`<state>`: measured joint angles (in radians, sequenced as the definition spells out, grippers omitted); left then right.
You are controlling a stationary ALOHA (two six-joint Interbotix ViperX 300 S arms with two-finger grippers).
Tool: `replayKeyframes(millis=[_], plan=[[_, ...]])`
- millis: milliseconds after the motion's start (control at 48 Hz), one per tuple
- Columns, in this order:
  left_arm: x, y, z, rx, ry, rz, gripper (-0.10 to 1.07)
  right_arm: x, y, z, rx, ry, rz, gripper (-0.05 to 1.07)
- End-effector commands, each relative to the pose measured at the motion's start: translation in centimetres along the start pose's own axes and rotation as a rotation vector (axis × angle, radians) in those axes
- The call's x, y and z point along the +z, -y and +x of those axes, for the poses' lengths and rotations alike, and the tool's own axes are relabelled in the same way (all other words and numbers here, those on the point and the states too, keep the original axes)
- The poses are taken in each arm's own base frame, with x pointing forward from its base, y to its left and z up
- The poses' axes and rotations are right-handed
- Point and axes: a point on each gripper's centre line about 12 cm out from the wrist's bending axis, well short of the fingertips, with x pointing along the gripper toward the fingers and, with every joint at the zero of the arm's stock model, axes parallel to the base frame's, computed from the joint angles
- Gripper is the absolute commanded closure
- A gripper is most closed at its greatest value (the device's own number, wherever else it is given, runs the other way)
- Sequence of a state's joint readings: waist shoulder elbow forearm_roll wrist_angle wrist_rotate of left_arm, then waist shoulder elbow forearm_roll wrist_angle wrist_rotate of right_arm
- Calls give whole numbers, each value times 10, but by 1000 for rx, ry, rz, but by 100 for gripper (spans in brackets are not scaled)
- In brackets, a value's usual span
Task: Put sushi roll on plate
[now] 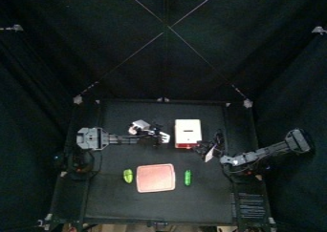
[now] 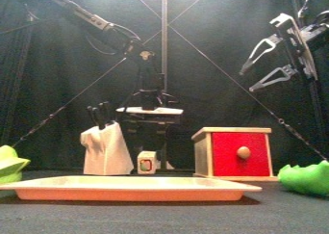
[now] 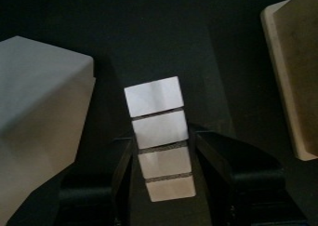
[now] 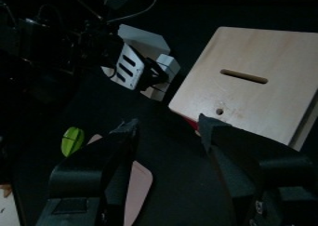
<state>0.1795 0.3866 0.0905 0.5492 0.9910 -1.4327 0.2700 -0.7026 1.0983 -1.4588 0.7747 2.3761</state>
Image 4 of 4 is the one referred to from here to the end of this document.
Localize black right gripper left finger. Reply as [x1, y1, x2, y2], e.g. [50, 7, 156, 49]
[34, 118, 140, 226]

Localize small white block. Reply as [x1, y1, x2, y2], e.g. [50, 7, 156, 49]
[140, 53, 181, 101]

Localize black cable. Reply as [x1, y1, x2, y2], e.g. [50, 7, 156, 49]
[104, 0, 161, 25]

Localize green toy sushi roll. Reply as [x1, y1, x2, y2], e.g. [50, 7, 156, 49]
[60, 126, 85, 158]

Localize pink plate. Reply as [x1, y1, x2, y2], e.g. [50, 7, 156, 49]
[85, 133, 153, 226]

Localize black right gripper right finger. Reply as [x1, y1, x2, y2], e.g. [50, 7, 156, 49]
[197, 113, 318, 226]

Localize large white block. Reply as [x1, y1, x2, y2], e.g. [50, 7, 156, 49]
[116, 23, 171, 62]

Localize white slotted panel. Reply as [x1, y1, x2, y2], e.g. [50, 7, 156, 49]
[110, 43, 147, 91]

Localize red toy piece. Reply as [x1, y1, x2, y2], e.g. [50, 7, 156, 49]
[181, 116, 203, 133]

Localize light wooden board with slot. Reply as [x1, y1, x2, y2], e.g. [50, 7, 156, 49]
[167, 26, 318, 152]

